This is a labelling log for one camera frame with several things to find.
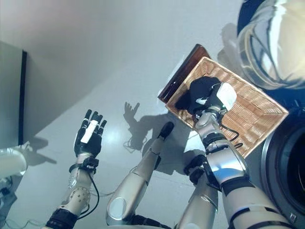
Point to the silver right robot leg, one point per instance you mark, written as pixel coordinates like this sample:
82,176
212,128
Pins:
202,190

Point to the brown acrylic stand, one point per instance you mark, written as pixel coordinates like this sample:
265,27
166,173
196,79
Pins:
181,76

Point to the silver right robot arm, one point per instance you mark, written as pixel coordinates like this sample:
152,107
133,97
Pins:
228,171

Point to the black garment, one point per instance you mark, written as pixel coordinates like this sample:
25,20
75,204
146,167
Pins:
197,93

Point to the rectangular wicker laundry basket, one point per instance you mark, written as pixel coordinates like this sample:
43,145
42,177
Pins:
250,105

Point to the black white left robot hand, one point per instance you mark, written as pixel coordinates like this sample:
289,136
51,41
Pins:
89,140

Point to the silver robot torso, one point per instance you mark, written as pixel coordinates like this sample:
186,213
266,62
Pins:
143,223

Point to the silver left robot leg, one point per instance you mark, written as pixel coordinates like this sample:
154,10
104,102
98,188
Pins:
135,181

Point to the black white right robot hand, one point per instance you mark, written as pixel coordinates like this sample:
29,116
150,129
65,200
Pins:
221,97

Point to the grey front-load washing machine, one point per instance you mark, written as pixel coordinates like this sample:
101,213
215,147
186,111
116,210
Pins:
286,167

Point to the silver robot leg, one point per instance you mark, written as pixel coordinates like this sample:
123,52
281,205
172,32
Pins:
202,190
135,181

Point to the round glass washer door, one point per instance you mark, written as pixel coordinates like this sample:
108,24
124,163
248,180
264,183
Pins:
274,35

